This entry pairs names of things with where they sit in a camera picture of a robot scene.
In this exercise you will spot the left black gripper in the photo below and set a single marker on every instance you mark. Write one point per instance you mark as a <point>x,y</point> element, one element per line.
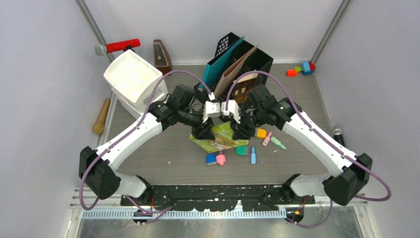
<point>204,131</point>

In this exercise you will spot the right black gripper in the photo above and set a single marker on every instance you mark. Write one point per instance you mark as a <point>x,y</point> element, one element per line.
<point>241,132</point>

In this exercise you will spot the orange eraser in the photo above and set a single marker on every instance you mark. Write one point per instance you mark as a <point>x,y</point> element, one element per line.
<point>261,133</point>

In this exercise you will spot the green eraser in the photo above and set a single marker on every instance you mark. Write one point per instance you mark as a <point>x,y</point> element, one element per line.
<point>241,150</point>

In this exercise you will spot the green illustrated book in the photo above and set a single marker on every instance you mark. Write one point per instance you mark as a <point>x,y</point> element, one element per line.
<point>223,139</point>

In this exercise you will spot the red brown book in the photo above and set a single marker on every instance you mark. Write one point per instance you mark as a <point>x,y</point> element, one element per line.
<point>244,85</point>

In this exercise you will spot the pink cardboard folder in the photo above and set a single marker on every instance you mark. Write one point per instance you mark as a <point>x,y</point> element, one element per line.
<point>229,75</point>

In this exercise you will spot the black mesh file organizer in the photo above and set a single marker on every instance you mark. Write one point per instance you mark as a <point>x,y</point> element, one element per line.
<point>259,60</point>

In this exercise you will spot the white plastic drawer unit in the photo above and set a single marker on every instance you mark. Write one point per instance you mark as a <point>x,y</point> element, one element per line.
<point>132,79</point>

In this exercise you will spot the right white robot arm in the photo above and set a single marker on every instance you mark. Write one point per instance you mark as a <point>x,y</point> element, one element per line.
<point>344,178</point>

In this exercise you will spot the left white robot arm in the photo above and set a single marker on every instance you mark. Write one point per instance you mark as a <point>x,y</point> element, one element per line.
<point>98,167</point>

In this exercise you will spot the blue eraser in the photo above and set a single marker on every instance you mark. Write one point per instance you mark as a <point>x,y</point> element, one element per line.
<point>211,159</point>

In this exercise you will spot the teal folder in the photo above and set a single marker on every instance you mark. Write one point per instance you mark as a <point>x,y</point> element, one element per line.
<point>216,66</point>

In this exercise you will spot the orange toy block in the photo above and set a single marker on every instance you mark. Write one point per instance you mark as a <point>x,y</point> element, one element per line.
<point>291,73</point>

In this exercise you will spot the brown wooden metronome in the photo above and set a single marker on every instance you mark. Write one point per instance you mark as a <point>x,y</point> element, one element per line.
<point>162,60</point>

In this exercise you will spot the blue red toy block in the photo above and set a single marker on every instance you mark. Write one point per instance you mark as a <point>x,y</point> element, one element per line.
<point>307,67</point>

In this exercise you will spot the black microphone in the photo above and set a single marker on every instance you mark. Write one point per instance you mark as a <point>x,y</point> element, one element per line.
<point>337,134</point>

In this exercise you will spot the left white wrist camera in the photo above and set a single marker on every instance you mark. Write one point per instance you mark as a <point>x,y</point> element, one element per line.
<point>212,108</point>

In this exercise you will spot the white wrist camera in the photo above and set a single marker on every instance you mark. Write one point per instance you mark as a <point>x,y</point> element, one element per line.
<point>230,109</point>
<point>212,108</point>

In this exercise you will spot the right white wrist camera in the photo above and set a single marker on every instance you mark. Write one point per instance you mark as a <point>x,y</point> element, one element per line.
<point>230,109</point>

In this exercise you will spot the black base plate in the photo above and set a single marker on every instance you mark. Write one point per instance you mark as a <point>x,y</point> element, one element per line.
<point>257,197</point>

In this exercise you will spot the red handled microphone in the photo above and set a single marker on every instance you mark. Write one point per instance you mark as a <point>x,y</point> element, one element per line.
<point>102,49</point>

